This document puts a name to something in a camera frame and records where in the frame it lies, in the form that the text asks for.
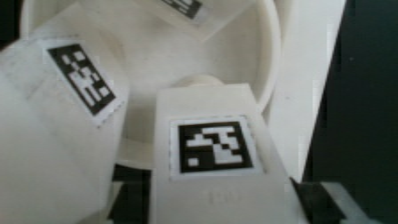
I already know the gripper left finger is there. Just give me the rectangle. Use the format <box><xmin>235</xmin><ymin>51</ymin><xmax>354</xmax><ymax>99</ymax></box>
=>
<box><xmin>109</xmin><ymin>165</ymin><xmax>152</xmax><ymax>224</ymax></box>

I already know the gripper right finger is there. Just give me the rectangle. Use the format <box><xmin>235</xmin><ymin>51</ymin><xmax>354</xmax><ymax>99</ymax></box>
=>
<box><xmin>290</xmin><ymin>179</ymin><xmax>384</xmax><ymax>224</ymax></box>

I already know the white round stool seat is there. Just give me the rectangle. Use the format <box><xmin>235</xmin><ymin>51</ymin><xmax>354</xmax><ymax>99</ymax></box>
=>
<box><xmin>22</xmin><ymin>0</ymin><xmax>281</xmax><ymax>169</ymax></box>

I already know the white U-shaped fence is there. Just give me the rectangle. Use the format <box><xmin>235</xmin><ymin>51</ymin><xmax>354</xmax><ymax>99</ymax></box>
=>
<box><xmin>265</xmin><ymin>0</ymin><xmax>347</xmax><ymax>180</ymax></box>

